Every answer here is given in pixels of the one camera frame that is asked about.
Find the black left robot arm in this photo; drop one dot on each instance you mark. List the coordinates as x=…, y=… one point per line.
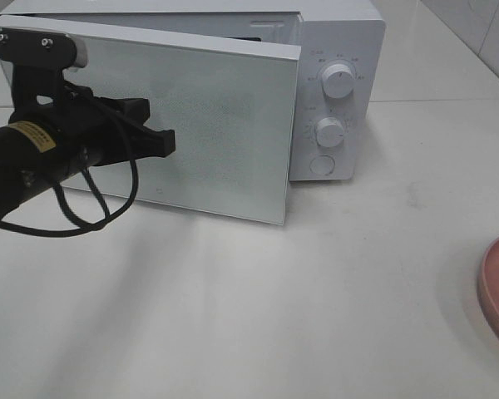
x=19, y=184

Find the white microwave oven body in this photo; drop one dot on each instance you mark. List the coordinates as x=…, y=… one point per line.
x=318, y=32

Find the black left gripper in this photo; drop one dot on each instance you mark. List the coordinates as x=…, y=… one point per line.
x=57, y=124

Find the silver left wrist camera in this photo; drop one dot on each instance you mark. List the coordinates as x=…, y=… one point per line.
x=41, y=49

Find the round white door button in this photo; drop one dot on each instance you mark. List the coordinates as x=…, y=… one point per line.
x=322, y=165

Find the white control knob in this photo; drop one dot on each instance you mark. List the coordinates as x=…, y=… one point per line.
x=338, y=79
x=329, y=132

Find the white microwave door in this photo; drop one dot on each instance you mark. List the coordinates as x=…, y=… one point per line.
x=230, y=103

